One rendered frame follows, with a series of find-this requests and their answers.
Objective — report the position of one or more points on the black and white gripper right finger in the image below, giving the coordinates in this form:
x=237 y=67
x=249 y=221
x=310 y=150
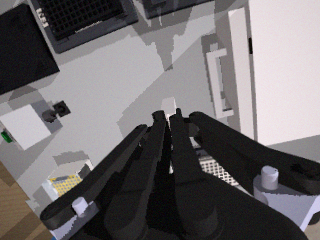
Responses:
x=287 y=183

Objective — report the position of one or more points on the black multi-well plate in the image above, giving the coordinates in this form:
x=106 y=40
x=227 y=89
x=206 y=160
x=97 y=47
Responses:
x=67 y=17

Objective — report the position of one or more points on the grey bench mat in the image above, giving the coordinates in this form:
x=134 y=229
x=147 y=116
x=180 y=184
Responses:
x=111 y=85

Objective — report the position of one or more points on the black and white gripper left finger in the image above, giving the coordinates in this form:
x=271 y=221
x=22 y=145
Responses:
x=125 y=216

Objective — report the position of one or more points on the white multiwell plate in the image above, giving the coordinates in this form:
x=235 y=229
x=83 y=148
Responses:
x=215 y=169

